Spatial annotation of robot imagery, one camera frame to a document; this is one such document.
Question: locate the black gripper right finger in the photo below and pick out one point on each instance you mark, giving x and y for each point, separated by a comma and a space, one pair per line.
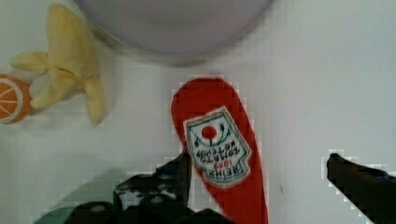
371, 190

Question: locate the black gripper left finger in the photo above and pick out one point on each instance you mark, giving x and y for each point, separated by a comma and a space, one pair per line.
157, 198

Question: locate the red plush ketchup bottle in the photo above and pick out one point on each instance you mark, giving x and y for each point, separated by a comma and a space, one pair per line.
214, 127

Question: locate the yellow plush banana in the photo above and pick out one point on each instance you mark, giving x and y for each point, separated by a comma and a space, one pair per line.
70, 62

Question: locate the lavender round plate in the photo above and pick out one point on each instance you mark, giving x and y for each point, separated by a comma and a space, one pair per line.
175, 28

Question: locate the orange slice toy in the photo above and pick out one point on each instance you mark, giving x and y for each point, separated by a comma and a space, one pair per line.
15, 100

